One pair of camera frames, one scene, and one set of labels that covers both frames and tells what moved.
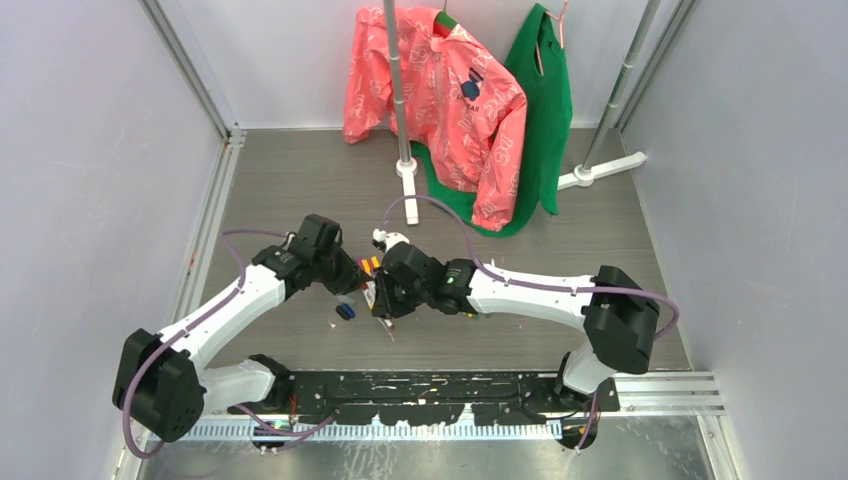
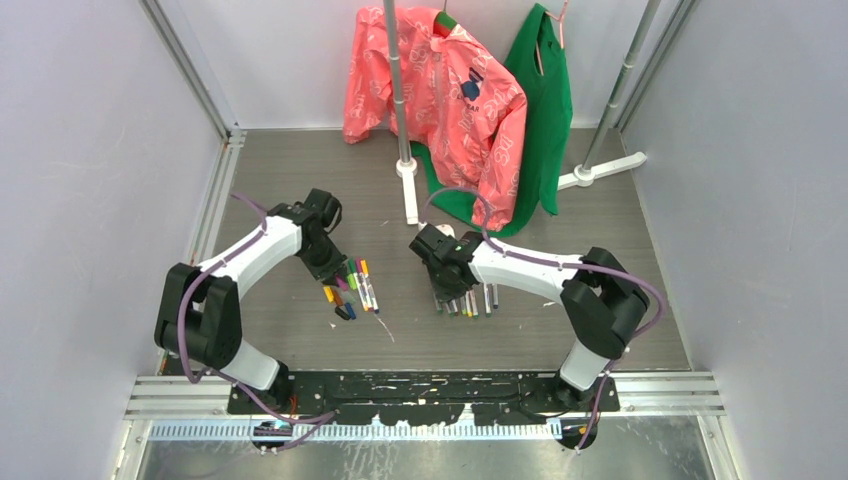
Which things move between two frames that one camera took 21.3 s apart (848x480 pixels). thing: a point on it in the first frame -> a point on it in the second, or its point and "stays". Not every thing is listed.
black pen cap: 342,312 stays
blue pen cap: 348,310 stays
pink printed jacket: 462,106 stays
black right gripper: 386,306 -> 446,294
